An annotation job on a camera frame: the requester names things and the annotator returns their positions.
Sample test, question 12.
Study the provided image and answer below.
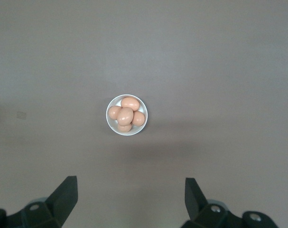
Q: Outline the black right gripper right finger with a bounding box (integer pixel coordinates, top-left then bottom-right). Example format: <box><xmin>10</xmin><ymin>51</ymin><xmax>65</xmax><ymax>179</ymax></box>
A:
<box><xmin>180</xmin><ymin>177</ymin><xmax>279</xmax><ymax>228</ymax></box>

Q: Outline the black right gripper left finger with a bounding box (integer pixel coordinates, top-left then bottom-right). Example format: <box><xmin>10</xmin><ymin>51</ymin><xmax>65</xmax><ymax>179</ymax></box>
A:
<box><xmin>0</xmin><ymin>175</ymin><xmax>78</xmax><ymax>228</ymax></box>

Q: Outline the brown egg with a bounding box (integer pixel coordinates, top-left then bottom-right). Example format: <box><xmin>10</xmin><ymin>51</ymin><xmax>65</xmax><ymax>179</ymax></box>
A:
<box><xmin>131</xmin><ymin>111</ymin><xmax>146</xmax><ymax>126</ymax></box>
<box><xmin>117</xmin><ymin>122</ymin><xmax>132</xmax><ymax>133</ymax></box>
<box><xmin>108</xmin><ymin>105</ymin><xmax>122</xmax><ymax>120</ymax></box>
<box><xmin>117</xmin><ymin>107</ymin><xmax>134</xmax><ymax>126</ymax></box>
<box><xmin>121</xmin><ymin>96</ymin><xmax>140</xmax><ymax>111</ymax></box>

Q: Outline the white round bowl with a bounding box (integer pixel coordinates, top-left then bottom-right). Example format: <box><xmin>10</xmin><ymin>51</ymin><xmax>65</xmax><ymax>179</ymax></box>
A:
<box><xmin>106</xmin><ymin>94</ymin><xmax>149</xmax><ymax>136</ymax></box>

